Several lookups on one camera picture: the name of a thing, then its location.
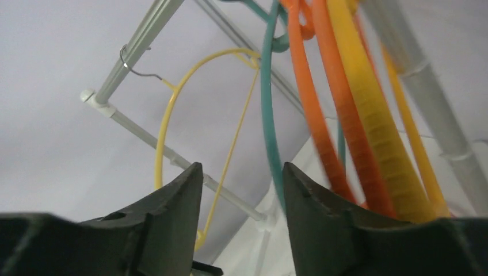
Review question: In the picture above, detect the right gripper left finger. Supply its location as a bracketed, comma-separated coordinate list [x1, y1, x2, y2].
[1, 162, 203, 275]

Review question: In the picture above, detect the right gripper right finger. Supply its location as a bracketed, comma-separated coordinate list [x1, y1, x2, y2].
[283, 162, 487, 275]

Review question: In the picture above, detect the orange plastic hanger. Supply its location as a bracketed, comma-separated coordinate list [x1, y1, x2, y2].
[300, 1, 396, 218]
[279, 1, 356, 204]

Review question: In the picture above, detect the yellow-orange plastic hanger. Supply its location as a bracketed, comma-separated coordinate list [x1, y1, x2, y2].
[326, 1, 451, 223]

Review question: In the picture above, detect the pale yellow wire-hook hanger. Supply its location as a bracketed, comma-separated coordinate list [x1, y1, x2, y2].
[138, 48, 261, 251]

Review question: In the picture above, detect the teal plastic hanger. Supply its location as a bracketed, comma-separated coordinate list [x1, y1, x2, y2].
[219, 0, 348, 214]

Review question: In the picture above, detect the white clothes rack frame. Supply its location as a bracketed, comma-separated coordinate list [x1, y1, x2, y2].
[82, 1, 487, 275]

